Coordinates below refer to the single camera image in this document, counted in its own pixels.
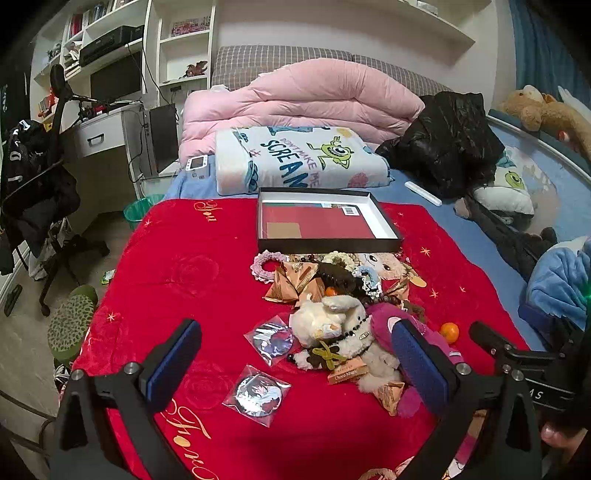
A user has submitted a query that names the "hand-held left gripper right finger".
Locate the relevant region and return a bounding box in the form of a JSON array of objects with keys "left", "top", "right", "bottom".
[{"left": 390, "top": 318, "right": 543, "bottom": 480}]

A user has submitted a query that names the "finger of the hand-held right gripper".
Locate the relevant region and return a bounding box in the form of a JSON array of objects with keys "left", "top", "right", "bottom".
[{"left": 468, "top": 322, "right": 555, "bottom": 371}]

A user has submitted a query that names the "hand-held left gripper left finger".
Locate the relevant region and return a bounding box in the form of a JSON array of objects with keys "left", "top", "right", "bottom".
[{"left": 50, "top": 318, "right": 204, "bottom": 480}]

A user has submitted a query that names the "magenta plush toy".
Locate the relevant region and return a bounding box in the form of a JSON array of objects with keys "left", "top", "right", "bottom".
[{"left": 369, "top": 302, "right": 465, "bottom": 418}]

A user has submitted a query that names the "cream and black scrunchie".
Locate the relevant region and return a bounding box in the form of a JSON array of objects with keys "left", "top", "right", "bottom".
[{"left": 323, "top": 250, "right": 358, "bottom": 268}]

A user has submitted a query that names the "shallow black box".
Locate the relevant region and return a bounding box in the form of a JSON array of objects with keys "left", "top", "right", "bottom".
[{"left": 256, "top": 187, "right": 403, "bottom": 254}]

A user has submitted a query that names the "person's right hand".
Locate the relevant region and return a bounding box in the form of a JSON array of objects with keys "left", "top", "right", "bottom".
[{"left": 540, "top": 422, "right": 591, "bottom": 457}]

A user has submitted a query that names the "brown chocolate packet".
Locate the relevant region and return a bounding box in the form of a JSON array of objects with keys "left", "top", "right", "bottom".
[{"left": 327, "top": 361, "right": 370, "bottom": 385}]

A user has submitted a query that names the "round badge in sleeve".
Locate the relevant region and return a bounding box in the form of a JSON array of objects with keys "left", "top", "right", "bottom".
[
  {"left": 243, "top": 315, "right": 294, "bottom": 367},
  {"left": 222, "top": 364, "right": 291, "bottom": 417}
]

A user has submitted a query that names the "black and white scrunchie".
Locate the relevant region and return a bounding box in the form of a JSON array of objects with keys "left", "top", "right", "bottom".
[{"left": 355, "top": 277, "right": 384, "bottom": 301}]

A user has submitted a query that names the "olive ribbon bow charm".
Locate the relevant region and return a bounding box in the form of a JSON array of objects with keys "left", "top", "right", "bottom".
[{"left": 305, "top": 342, "right": 347, "bottom": 372}]

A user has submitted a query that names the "blue fleece blanket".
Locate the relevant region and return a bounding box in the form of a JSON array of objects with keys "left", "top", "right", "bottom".
[{"left": 526, "top": 235, "right": 591, "bottom": 333}]

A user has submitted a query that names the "dark cloth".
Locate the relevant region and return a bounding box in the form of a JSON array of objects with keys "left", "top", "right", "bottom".
[{"left": 455, "top": 189, "right": 559, "bottom": 282}]

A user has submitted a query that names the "light blue scrunchie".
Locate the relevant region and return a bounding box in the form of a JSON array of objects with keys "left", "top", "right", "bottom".
[{"left": 358, "top": 265, "right": 384, "bottom": 287}]

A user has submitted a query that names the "red printed blanket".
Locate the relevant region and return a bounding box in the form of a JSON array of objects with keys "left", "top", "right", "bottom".
[{"left": 71, "top": 196, "right": 532, "bottom": 480}]

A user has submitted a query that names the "white plush toy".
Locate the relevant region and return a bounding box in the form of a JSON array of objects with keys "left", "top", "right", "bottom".
[{"left": 290, "top": 295, "right": 370, "bottom": 349}]

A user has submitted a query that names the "dark brown fluffy hair claw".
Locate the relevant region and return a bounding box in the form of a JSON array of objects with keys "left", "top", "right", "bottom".
[{"left": 316, "top": 261, "right": 365, "bottom": 291}]

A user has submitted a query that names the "pink scrunchie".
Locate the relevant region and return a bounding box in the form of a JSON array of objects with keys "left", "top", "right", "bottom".
[{"left": 250, "top": 249, "right": 286, "bottom": 282}]

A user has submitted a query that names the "blue bed sheet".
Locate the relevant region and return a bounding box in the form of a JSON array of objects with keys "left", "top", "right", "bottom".
[{"left": 164, "top": 115, "right": 591, "bottom": 352}]

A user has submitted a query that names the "cartoon printed pillow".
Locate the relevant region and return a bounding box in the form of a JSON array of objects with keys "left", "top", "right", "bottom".
[{"left": 471, "top": 145, "right": 536, "bottom": 217}]

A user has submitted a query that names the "green waste basket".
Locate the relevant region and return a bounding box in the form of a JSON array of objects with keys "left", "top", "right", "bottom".
[{"left": 123, "top": 195, "right": 164, "bottom": 234}]

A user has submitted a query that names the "white stick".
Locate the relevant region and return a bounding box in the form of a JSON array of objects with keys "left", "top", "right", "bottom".
[{"left": 405, "top": 181, "right": 443, "bottom": 206}]

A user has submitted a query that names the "black puffer jacket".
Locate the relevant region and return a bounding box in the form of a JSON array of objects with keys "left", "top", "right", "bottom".
[{"left": 375, "top": 91, "right": 506, "bottom": 199}]

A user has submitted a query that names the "black garment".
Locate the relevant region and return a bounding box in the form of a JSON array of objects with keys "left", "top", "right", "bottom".
[{"left": 0, "top": 117, "right": 81, "bottom": 275}]

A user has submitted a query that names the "black computer tower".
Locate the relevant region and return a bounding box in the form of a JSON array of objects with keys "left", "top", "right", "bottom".
[{"left": 148, "top": 104, "right": 181, "bottom": 178}]

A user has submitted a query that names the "brown teddy bear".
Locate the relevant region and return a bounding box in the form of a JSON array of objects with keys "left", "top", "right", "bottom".
[{"left": 499, "top": 85, "right": 591, "bottom": 153}]

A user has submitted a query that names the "white cartoon printed blanket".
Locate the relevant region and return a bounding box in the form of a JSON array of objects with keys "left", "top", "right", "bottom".
[{"left": 215, "top": 124, "right": 391, "bottom": 195}]

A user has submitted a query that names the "white desk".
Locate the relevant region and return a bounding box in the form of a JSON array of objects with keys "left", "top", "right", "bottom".
[{"left": 60, "top": 99, "right": 148, "bottom": 185}]

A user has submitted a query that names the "pink quilt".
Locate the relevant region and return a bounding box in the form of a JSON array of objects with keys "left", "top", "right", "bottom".
[{"left": 178, "top": 60, "right": 426, "bottom": 162}]

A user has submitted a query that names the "black monitor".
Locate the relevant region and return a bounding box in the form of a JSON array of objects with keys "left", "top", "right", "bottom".
[{"left": 89, "top": 58, "right": 144, "bottom": 103}]

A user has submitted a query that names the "black office chair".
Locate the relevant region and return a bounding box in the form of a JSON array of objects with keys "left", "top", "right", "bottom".
[{"left": 0, "top": 65, "right": 112, "bottom": 317}]

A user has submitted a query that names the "blue curtain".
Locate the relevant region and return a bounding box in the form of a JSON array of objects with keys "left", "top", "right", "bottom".
[{"left": 508, "top": 0, "right": 591, "bottom": 97}]

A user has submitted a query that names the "grey checked headboard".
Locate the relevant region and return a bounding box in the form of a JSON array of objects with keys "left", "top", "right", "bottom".
[{"left": 211, "top": 45, "right": 455, "bottom": 97}]

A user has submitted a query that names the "black printer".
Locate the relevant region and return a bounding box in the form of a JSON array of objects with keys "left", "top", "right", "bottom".
[{"left": 79, "top": 25, "right": 145, "bottom": 68}]

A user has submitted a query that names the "white bookshelf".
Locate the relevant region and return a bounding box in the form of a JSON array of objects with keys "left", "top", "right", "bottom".
[{"left": 30, "top": 0, "right": 218, "bottom": 121}]

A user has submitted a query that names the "colourful picture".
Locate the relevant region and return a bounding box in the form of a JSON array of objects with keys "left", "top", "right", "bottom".
[{"left": 171, "top": 17, "right": 212, "bottom": 38}]

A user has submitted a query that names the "row of books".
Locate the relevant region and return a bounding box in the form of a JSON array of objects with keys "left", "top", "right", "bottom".
[{"left": 65, "top": 0, "right": 116, "bottom": 42}]

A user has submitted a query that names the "brown wooden bead bracelet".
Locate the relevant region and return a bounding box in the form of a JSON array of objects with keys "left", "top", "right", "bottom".
[{"left": 360, "top": 293, "right": 416, "bottom": 315}]

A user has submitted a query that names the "white wall shelf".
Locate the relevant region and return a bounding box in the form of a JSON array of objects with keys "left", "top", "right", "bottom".
[{"left": 300, "top": 0, "right": 476, "bottom": 56}]

